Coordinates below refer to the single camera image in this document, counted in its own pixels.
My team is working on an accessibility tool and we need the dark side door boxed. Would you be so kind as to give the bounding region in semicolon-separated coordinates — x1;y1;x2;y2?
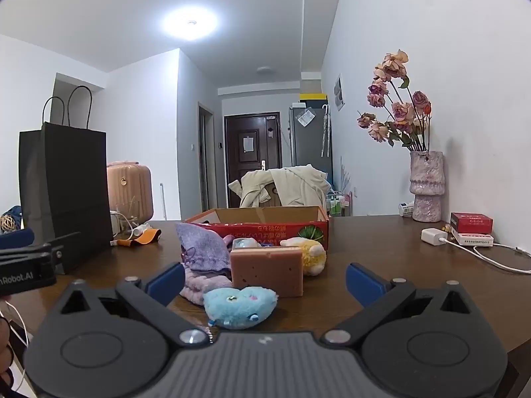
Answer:
198;101;214;212

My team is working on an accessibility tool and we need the wall poster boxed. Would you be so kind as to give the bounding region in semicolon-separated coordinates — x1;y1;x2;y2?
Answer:
333;74;346;111

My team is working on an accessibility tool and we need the brown chair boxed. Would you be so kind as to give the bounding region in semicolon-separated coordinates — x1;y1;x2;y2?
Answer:
249;170;287;208

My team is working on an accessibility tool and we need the metal rack with bottles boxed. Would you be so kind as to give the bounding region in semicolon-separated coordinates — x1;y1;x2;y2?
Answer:
326;191;353;217

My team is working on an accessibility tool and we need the white charger cable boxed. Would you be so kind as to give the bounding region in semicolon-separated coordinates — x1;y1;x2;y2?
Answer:
442;238;531;274

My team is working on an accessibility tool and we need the black paper bag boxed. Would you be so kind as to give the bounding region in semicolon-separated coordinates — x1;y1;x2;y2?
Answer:
19;86;114;274

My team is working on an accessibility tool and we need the grey fridge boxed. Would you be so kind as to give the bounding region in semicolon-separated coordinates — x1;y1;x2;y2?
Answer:
289;105;334;175

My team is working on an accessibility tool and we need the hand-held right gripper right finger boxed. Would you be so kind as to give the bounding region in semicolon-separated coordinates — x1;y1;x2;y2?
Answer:
321;263;478;346

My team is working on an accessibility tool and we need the pink textured vase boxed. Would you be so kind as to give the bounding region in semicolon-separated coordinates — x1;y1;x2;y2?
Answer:
409;150;444;222

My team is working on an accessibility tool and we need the white charger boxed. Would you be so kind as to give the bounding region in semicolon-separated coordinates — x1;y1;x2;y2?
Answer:
421;228;449;244

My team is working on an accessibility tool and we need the person's left hand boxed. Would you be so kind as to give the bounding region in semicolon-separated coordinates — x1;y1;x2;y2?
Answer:
0;316;14;378

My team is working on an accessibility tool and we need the pink suitcase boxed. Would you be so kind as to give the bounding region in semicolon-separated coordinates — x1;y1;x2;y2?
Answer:
107;162;154;221

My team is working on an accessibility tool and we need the beige coat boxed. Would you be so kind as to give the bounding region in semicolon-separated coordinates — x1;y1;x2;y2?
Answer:
228;165;333;209

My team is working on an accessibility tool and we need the purple satin bow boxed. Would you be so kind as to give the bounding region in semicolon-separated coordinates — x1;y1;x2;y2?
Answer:
175;223;235;276

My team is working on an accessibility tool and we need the white box with red label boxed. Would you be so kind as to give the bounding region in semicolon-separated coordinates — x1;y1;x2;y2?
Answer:
452;232;495;246

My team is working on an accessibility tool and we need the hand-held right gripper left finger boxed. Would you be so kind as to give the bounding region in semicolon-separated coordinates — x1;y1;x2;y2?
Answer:
58;262;210;347

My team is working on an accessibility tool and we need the yellow white plush toy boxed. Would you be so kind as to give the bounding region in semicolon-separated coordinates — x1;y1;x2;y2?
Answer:
280;237;328;276

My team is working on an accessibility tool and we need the dried rose bouquet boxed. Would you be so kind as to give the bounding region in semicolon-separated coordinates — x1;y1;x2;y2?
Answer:
357;49;433;152

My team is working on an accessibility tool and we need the white cable bundle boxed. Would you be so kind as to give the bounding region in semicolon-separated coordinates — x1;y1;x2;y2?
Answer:
110;209;150;241

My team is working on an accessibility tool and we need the light blue plush toy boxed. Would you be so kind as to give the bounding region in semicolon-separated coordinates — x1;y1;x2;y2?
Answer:
202;286;278;330

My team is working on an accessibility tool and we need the red cardboard box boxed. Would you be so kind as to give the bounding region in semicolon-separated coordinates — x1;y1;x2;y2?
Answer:
181;206;330;251

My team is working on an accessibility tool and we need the yellow black box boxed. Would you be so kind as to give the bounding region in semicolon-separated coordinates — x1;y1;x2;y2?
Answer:
299;92;328;108

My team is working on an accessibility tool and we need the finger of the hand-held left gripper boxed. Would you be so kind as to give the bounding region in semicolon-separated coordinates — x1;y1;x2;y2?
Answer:
0;228;36;250
41;232;82;275

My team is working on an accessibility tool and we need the dark brown entrance door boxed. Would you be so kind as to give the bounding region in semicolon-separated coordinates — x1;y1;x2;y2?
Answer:
224;112;283;208

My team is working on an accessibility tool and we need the bright ceiling light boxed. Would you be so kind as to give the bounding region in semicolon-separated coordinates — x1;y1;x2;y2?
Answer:
162;6;218;42

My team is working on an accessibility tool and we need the brown sponge block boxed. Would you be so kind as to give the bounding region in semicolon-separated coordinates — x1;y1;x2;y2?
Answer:
229;246;305;298

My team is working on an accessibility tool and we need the white umbrella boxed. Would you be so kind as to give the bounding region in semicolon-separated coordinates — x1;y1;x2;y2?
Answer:
321;105;333;158

